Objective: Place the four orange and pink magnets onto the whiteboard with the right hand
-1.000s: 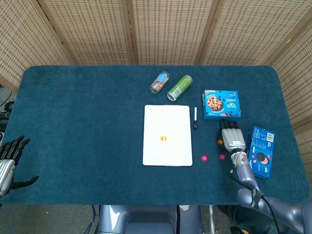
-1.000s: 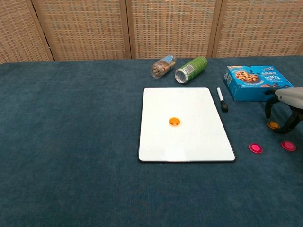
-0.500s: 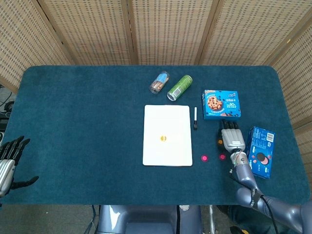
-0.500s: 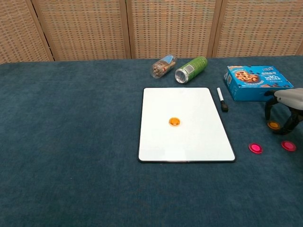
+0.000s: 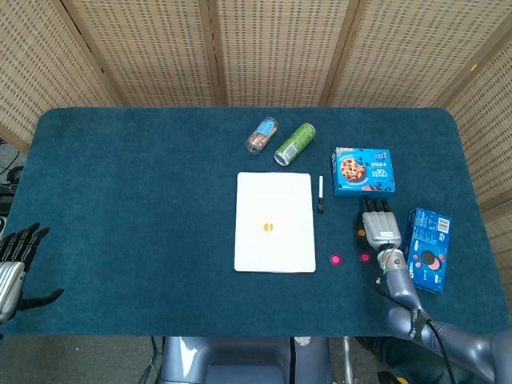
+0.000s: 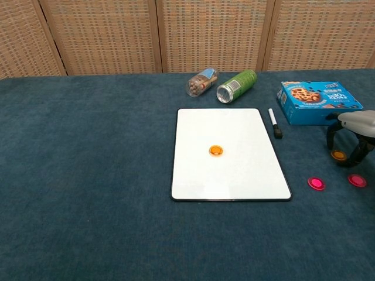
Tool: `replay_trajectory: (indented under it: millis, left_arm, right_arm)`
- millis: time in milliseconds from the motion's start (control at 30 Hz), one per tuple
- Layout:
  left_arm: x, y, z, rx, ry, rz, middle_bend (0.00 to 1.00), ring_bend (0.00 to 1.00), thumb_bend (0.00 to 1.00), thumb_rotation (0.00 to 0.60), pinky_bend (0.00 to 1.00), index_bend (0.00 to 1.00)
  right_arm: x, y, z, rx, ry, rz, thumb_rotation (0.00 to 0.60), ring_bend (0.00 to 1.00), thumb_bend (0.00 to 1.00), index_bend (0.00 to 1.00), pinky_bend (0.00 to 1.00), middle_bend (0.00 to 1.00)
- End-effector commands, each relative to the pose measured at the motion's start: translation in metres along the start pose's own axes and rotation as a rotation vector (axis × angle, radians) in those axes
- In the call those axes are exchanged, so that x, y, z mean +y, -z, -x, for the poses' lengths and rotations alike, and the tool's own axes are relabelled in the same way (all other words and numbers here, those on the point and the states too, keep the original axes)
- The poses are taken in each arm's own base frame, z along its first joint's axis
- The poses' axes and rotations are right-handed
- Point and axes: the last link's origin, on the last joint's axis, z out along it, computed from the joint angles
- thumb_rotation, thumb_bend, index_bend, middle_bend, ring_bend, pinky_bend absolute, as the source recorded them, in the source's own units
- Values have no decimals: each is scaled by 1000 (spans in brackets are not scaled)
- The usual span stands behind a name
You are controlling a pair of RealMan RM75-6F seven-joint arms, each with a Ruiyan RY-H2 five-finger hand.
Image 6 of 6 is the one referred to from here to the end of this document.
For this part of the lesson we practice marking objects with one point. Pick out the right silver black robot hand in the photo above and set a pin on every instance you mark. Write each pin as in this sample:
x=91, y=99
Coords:
x=359, y=123

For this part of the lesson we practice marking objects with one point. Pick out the yellow round magnet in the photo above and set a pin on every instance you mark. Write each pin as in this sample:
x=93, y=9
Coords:
x=338, y=155
x=216, y=150

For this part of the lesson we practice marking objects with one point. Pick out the pink round magnet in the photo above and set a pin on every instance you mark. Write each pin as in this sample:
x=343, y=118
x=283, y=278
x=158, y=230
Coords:
x=357, y=180
x=316, y=183

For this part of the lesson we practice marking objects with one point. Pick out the blue chocolate chip cookie box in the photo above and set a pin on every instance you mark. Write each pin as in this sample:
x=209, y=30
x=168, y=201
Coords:
x=310, y=99

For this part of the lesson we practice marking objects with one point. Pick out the white marker black cap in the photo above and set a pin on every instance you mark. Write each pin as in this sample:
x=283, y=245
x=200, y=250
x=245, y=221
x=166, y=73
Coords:
x=273, y=121

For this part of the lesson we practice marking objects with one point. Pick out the green drink can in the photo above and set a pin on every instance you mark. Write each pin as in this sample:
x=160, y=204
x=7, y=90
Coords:
x=237, y=85

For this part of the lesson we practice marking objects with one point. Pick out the white magnetic whiteboard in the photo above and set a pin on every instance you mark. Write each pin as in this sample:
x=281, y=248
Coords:
x=228, y=175

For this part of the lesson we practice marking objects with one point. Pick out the clear plastic snack jar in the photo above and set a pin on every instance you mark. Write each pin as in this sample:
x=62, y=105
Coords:
x=200, y=83

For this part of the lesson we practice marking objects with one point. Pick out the woven bamboo folding screen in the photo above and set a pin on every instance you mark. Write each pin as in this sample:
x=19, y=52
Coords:
x=205, y=35

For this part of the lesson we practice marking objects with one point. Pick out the blue felt table cloth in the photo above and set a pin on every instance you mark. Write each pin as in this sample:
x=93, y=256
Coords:
x=88, y=175

